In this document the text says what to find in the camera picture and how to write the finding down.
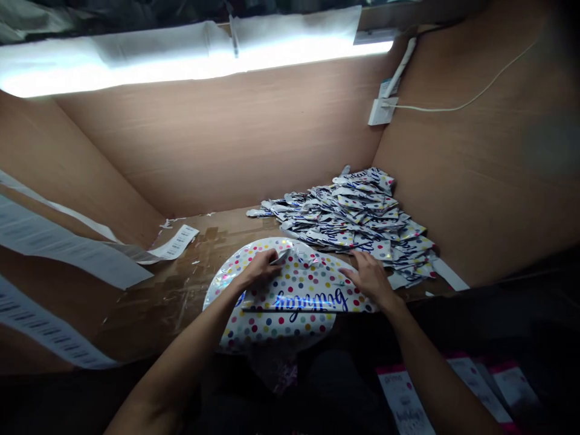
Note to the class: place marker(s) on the white paper strip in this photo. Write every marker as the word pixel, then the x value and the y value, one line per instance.
pixel 453 277

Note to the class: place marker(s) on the pile of folded dotted balloons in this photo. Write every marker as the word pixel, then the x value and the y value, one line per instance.
pixel 362 217

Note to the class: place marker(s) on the white wall socket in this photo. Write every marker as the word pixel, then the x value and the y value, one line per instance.
pixel 383 112

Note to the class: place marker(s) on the white paper sheet over lamp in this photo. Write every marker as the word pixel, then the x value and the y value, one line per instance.
pixel 181 38

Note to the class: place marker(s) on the half-folded dotted foil balloon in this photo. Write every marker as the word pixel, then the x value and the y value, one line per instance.
pixel 308 283

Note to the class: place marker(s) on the pink-edged packaging card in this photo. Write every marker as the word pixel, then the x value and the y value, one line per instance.
pixel 405 403
pixel 519 387
pixel 478 389

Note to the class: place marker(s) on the person's left hand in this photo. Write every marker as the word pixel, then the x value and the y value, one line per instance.
pixel 258 272

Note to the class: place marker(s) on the white tube lamp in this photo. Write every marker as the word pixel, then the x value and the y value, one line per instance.
pixel 195 68

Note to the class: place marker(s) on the long barcode label strip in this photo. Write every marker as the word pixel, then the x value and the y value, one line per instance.
pixel 68 244
pixel 41 331

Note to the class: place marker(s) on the short barcode label strip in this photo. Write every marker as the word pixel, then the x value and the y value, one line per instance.
pixel 174 244

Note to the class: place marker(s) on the person's right hand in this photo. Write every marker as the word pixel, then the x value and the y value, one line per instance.
pixel 374 283

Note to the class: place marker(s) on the flat round dotted foil balloon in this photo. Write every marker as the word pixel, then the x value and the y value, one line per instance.
pixel 272 330

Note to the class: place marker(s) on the brown cardboard enclosure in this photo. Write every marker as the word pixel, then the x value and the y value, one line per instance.
pixel 226 145

